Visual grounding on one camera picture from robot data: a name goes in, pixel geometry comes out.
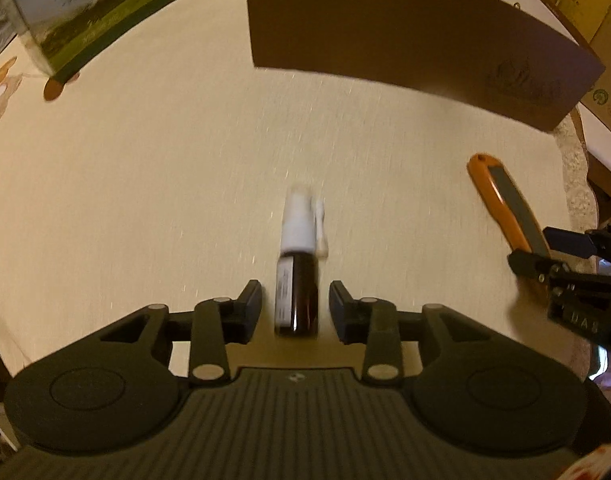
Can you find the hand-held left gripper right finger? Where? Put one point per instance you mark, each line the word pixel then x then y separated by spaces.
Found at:
pixel 340 310

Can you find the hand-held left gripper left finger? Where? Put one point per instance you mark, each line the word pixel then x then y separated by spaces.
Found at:
pixel 250 310

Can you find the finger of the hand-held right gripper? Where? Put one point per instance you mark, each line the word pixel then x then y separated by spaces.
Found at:
pixel 530 265
pixel 570 242

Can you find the brown spray bottle white cap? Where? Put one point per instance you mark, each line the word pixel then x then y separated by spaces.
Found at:
pixel 298 300

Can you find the orange utility knife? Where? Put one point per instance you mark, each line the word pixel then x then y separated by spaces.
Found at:
pixel 505 195

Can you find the brown cardboard box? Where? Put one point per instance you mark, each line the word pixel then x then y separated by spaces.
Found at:
pixel 385 25

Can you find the cream printed bedspread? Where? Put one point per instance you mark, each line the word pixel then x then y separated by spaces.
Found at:
pixel 160 160

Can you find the blue milk carton box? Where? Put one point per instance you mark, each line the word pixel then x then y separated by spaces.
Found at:
pixel 85 20

